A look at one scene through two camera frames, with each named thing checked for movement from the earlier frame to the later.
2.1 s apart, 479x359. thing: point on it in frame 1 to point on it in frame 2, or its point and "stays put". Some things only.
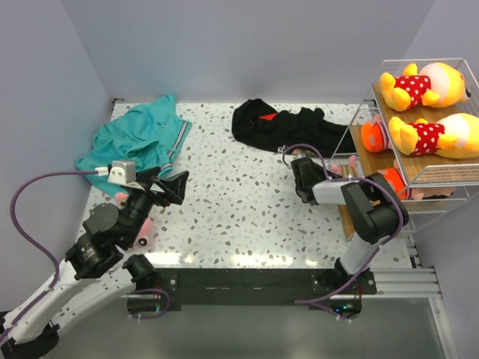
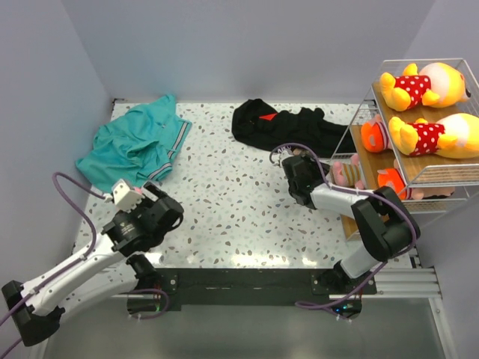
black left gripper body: x=139 y=206 to x=148 y=203
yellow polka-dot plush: x=438 y=84 stays put
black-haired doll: x=375 y=135 stays put
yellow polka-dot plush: x=455 y=135 stays put
